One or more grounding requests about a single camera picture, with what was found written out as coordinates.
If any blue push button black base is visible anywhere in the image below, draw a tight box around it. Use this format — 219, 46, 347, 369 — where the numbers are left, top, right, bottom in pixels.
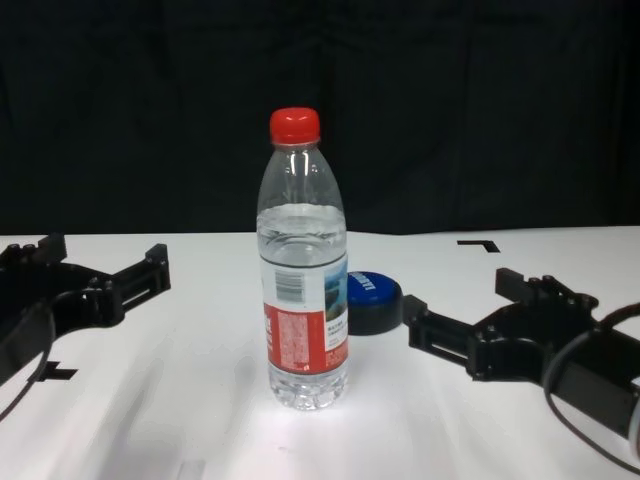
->
347, 268, 404, 335

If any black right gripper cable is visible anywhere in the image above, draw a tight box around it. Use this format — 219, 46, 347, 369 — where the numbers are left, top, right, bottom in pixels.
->
542, 303, 640, 474

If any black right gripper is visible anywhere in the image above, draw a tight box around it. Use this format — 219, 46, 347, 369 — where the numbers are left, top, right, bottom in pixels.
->
402, 267, 640, 441

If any black fabric backdrop curtain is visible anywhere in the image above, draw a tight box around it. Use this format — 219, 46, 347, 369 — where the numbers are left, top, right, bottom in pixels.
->
0, 0, 640, 236

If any black L corner tape mark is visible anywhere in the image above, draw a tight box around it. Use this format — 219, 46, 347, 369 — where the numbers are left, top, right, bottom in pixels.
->
457, 238, 502, 253

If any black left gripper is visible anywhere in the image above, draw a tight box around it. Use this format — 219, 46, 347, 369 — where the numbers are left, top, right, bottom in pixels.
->
0, 232, 172, 387

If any clear water bottle red cap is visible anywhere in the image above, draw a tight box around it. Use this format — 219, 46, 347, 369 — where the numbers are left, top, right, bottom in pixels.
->
256, 104, 350, 411

